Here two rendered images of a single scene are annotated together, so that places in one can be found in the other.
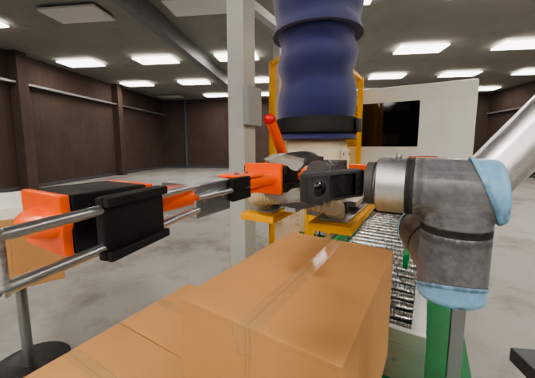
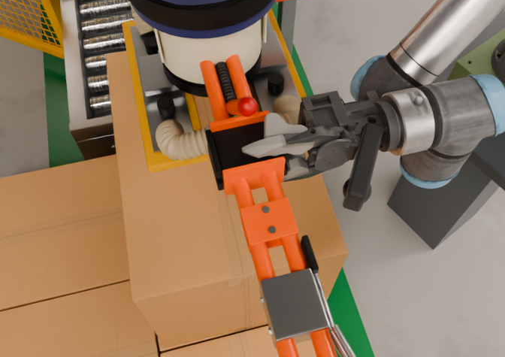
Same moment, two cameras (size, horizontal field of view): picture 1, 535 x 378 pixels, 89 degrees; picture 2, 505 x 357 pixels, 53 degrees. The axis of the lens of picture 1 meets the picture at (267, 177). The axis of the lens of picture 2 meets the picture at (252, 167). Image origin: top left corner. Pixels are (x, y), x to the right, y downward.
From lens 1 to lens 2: 64 cm
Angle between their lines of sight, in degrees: 63
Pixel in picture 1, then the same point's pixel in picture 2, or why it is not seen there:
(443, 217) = (455, 149)
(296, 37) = not seen: outside the picture
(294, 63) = not seen: outside the picture
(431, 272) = (429, 176)
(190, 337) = (160, 310)
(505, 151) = (482, 13)
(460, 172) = (480, 118)
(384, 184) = (413, 146)
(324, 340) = (317, 237)
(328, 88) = not seen: outside the picture
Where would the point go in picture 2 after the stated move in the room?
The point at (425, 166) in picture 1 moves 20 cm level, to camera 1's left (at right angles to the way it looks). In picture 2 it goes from (452, 119) to (356, 215)
